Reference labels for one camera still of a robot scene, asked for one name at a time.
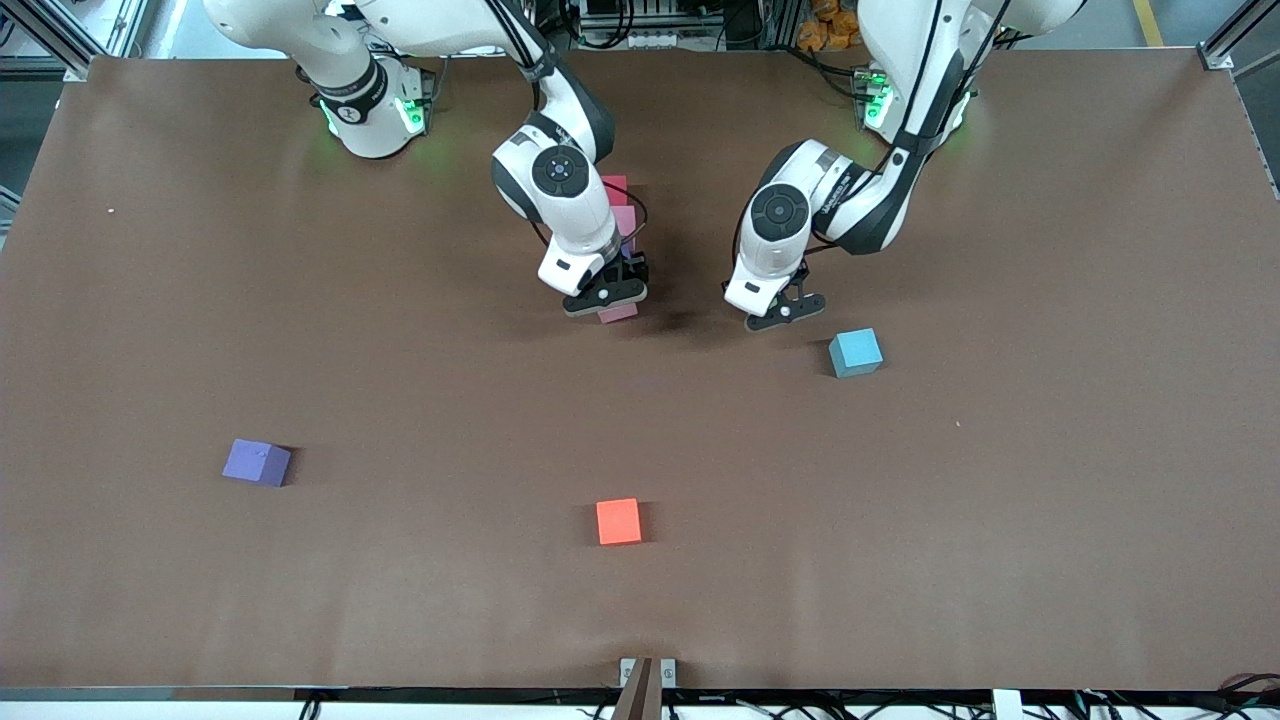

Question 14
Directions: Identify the light blue foam block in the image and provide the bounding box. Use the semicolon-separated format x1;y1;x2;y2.
828;327;885;380

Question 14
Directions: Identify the grey power strip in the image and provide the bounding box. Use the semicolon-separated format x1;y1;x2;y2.
583;26;693;51

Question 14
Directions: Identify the orange foam block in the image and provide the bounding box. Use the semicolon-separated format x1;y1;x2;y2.
595;497;644;547

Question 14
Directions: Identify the orange snack bag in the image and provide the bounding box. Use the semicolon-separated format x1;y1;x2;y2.
798;0;863;53

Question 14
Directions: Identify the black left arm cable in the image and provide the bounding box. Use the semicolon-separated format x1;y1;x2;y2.
732;0;986;291

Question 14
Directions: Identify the small metal bracket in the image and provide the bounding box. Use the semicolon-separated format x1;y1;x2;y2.
619;657;678;691

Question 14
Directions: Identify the aluminium frame profile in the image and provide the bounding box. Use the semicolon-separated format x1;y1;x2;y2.
1198;0;1280;77
0;0;151;83

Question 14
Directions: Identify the black floor cable bundle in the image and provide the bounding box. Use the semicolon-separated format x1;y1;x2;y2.
1072;672;1280;720

